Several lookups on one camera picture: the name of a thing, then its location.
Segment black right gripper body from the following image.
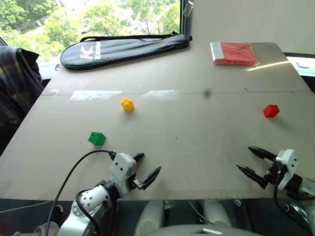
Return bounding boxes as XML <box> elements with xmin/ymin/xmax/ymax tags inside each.
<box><xmin>264</xmin><ymin>159</ymin><xmax>287</xmax><ymax>185</ymax></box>

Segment black racket bag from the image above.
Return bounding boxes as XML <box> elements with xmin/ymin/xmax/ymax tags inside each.
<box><xmin>56</xmin><ymin>31</ymin><xmax>193</xmax><ymax>72</ymax></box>

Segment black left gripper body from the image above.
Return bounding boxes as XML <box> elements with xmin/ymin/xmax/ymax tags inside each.
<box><xmin>126</xmin><ymin>172</ymin><xmax>145</xmax><ymax>192</ymax></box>

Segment white rounded robot leg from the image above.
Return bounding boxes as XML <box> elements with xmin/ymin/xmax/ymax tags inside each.
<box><xmin>136</xmin><ymin>200</ymin><xmax>166</xmax><ymax>236</ymax></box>
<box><xmin>203</xmin><ymin>200</ymin><xmax>232</xmax><ymax>227</ymax></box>

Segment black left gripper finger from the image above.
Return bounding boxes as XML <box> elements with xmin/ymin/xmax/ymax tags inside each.
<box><xmin>139</xmin><ymin>166</ymin><xmax>162</xmax><ymax>191</ymax></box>
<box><xmin>132</xmin><ymin>152</ymin><xmax>145</xmax><ymax>171</ymax></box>

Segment dark shoe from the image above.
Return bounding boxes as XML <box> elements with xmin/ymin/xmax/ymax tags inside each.
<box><xmin>52</xmin><ymin>205</ymin><xmax>65</xmax><ymax>228</ymax></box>

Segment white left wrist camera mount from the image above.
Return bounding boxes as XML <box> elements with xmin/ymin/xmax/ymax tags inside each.
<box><xmin>109</xmin><ymin>152</ymin><xmax>137</xmax><ymax>198</ymax></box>

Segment thin white cable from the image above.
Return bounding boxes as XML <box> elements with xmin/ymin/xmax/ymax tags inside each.
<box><xmin>0</xmin><ymin>200</ymin><xmax>51</xmax><ymax>213</ymax></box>

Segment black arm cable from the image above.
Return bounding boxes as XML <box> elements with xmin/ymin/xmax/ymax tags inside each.
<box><xmin>47</xmin><ymin>149</ymin><xmax>117</xmax><ymax>235</ymax></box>
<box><xmin>273</xmin><ymin>172</ymin><xmax>315</xmax><ymax>222</ymax></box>

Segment red cloth in plastic bag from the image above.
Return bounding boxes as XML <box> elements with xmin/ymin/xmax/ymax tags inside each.
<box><xmin>209</xmin><ymin>41</ymin><xmax>261</xmax><ymax>67</ymax></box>

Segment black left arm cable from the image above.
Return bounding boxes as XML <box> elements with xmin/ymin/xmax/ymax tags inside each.
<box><xmin>47</xmin><ymin>149</ymin><xmax>117</xmax><ymax>235</ymax></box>

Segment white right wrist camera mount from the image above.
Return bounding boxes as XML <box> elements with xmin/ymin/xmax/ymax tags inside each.
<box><xmin>275</xmin><ymin>148</ymin><xmax>298</xmax><ymax>191</ymax></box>

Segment dark window frame post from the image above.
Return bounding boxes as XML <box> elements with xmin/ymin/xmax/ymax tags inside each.
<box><xmin>183</xmin><ymin>0</ymin><xmax>194</xmax><ymax>38</ymax></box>

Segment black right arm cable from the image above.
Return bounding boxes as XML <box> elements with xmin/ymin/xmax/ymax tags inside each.
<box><xmin>273</xmin><ymin>172</ymin><xmax>315</xmax><ymax>222</ymax></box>

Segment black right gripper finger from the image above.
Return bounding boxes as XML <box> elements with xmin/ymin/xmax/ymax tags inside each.
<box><xmin>235</xmin><ymin>162</ymin><xmax>268</xmax><ymax>190</ymax></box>
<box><xmin>248</xmin><ymin>146</ymin><xmax>277</xmax><ymax>163</ymax></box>

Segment plaid jacket on chair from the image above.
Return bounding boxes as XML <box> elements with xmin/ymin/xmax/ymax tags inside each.
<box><xmin>0</xmin><ymin>46</ymin><xmax>45</xmax><ymax>129</ymax></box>

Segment green toy brick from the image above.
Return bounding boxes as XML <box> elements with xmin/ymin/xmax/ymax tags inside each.
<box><xmin>87</xmin><ymin>131</ymin><xmax>107</xmax><ymax>147</ymax></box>

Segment red toy brick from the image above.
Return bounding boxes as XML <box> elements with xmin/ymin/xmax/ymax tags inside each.
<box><xmin>262</xmin><ymin>104</ymin><xmax>281</xmax><ymax>118</ymax></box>

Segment yellow toy brick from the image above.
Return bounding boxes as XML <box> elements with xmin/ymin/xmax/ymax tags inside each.
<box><xmin>120</xmin><ymin>97</ymin><xmax>135</xmax><ymax>113</ymax></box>

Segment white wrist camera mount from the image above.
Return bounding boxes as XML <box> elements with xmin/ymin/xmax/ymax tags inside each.
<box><xmin>109</xmin><ymin>152</ymin><xmax>137</xmax><ymax>198</ymax></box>
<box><xmin>275</xmin><ymin>148</ymin><xmax>298</xmax><ymax>191</ymax></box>

